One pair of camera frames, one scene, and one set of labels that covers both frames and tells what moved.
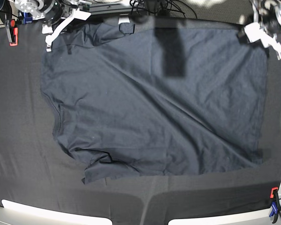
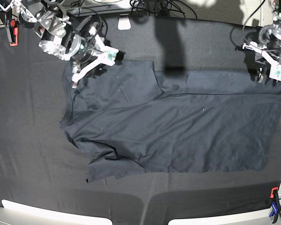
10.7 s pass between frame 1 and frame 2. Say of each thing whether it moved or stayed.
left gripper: moved
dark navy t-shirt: moved
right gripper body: moved
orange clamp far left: stayed
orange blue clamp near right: stayed
